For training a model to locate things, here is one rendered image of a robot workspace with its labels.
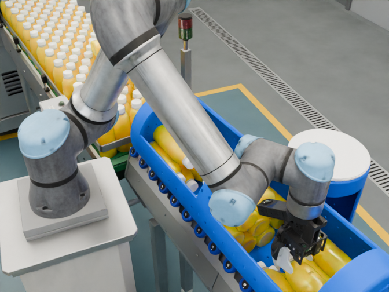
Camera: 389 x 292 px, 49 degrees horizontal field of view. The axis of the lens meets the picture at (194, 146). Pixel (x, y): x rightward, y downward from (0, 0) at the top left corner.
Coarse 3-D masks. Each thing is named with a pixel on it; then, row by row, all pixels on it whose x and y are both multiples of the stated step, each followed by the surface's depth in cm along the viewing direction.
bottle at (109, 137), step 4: (112, 128) 160; (108, 132) 159; (112, 132) 161; (104, 136) 160; (108, 136) 160; (112, 136) 162; (100, 140) 161; (104, 140) 161; (108, 140) 161; (112, 140) 163; (100, 144) 162; (116, 148) 168; (100, 152) 166; (104, 152) 164; (108, 152) 165; (112, 152) 166; (116, 152) 168; (104, 156) 166; (108, 156) 166; (112, 156) 167
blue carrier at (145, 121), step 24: (144, 120) 138; (216, 120) 146; (144, 144) 137; (168, 168) 126; (192, 192) 119; (192, 216) 123; (336, 216) 102; (216, 240) 113; (336, 240) 114; (360, 240) 105; (240, 264) 105; (360, 264) 88; (384, 264) 89; (264, 288) 99; (336, 288) 86; (360, 288) 85; (384, 288) 91
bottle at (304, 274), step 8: (296, 264) 100; (304, 264) 100; (296, 272) 98; (304, 272) 97; (312, 272) 97; (288, 280) 100; (296, 280) 97; (304, 280) 96; (312, 280) 96; (320, 280) 96; (296, 288) 97; (304, 288) 96; (312, 288) 95; (320, 288) 94
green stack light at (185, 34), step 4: (180, 28) 188; (192, 28) 189; (180, 32) 189; (184, 32) 188; (188, 32) 188; (192, 32) 190; (180, 36) 190; (184, 36) 189; (188, 36) 189; (192, 36) 192
